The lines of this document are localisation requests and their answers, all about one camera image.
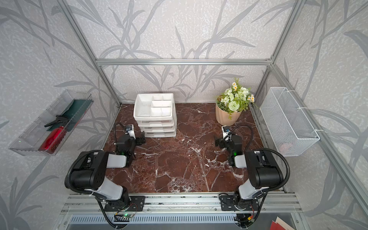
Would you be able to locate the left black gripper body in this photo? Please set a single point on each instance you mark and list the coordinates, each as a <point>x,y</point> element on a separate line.
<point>133,143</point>

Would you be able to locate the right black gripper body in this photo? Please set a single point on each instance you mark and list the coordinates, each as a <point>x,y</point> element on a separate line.
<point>223,144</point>

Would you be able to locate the white plastic drawer organizer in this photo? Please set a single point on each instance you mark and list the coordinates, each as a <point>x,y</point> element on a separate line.
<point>155,115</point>

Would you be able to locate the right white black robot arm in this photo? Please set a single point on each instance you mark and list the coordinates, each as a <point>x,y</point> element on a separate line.
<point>268,170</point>

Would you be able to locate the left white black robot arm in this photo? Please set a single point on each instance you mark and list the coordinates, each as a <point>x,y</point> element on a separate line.
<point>87,175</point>

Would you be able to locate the potted white flower plant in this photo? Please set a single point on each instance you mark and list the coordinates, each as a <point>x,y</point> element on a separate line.
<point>232,103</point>

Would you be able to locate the green card in bin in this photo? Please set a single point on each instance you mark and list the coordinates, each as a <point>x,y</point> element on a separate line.
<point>75,110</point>

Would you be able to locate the black clamp in bin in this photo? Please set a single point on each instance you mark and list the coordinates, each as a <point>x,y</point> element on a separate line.
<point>60,120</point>

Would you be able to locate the green circuit board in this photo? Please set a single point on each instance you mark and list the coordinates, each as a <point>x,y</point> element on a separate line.
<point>124,215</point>

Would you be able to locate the red brush in bin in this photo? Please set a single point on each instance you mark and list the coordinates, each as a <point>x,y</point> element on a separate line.
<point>53,140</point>

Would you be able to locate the red paper at corner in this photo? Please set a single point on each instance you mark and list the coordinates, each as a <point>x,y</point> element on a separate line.
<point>279,224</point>

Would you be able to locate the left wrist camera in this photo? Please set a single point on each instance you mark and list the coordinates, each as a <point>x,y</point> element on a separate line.
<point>130,131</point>

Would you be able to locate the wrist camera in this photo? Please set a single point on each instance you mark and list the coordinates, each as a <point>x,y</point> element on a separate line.
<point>225,131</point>
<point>130,131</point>

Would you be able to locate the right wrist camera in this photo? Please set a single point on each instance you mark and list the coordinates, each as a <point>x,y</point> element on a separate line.
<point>225,131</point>

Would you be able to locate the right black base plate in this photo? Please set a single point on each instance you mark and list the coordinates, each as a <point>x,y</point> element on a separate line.
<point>234,203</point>

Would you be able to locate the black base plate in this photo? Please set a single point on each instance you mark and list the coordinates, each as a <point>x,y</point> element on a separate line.
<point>134,204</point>
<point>234,203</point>

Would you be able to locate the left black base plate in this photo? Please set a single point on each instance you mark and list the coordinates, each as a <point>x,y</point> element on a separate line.
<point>134,204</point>

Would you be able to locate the white wire mesh basket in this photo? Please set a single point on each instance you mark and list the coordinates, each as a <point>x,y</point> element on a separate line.
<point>288,125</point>

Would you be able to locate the clear plastic wall bin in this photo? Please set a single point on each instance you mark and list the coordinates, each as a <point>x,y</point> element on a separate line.
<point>46,135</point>

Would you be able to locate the aluminium front rail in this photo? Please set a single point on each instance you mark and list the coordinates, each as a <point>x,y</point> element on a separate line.
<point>182,203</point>

